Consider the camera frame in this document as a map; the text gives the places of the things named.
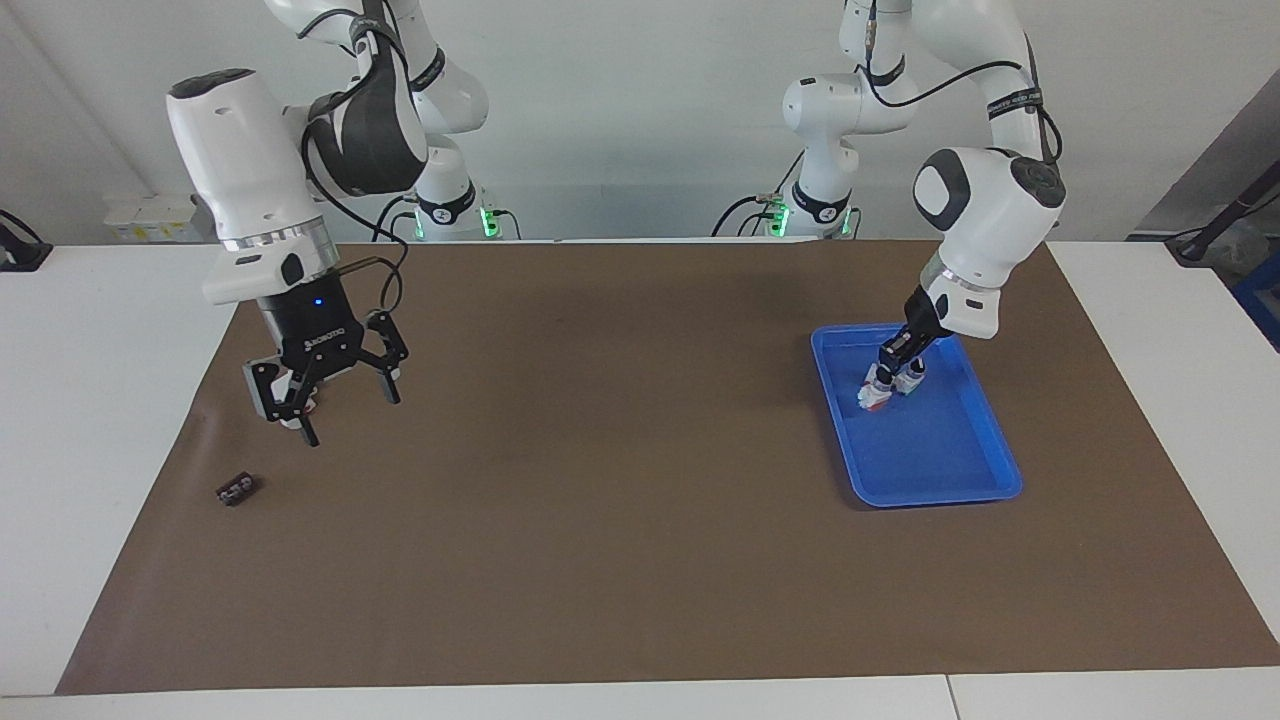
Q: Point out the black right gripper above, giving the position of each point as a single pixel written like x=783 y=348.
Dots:
x=315 y=335

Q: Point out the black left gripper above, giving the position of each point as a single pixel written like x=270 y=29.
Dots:
x=925 y=320

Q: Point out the bright green base rotary switch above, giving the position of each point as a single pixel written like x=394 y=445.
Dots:
x=872 y=398

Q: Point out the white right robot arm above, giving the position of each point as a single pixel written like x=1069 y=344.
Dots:
x=240 y=170

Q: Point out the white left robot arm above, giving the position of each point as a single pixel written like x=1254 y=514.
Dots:
x=990 y=210

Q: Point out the white red circuit breaker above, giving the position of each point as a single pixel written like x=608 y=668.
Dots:
x=310 y=402

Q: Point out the blue plastic tray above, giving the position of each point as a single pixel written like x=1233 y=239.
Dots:
x=930 y=455

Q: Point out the small dark terminal block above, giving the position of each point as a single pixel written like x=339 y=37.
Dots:
x=237 y=490

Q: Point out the white box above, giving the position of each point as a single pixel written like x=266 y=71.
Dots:
x=150 y=215

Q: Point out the brown table mat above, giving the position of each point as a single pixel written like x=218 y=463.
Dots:
x=640 y=520

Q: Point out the black tripod stand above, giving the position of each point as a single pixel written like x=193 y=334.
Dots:
x=1225 y=215

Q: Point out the blue crate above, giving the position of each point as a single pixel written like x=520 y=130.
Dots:
x=1262 y=305

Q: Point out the white black switch component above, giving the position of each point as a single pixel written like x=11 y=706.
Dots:
x=914 y=384

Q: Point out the black clamp mount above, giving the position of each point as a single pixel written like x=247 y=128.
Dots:
x=25 y=255

